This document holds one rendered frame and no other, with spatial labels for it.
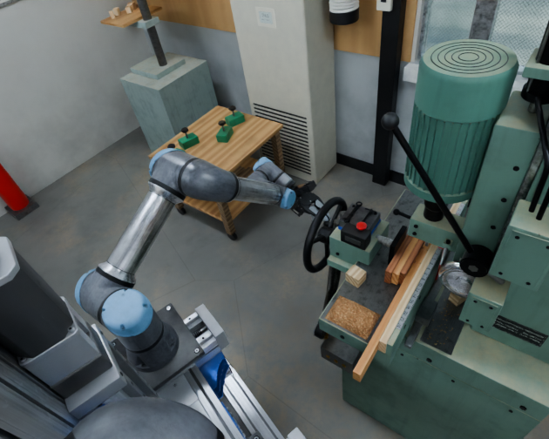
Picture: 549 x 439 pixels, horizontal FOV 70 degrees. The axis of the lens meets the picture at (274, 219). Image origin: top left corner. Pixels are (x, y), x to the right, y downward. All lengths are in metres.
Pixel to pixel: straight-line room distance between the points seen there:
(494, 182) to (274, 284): 1.60
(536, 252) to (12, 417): 0.85
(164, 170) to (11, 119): 2.45
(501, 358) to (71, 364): 1.02
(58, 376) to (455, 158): 0.83
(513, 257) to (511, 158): 0.19
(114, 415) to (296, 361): 1.62
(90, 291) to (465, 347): 1.04
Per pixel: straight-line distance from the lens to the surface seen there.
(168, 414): 0.50
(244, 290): 2.31
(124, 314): 1.09
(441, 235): 1.13
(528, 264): 0.89
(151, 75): 3.07
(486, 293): 1.00
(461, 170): 0.93
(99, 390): 0.76
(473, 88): 0.82
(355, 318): 1.09
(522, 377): 1.25
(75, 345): 0.70
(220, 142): 2.49
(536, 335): 1.20
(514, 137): 0.86
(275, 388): 2.02
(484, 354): 1.24
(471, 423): 1.50
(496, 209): 0.97
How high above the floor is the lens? 1.87
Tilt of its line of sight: 45 degrees down
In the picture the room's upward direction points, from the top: 11 degrees counter-clockwise
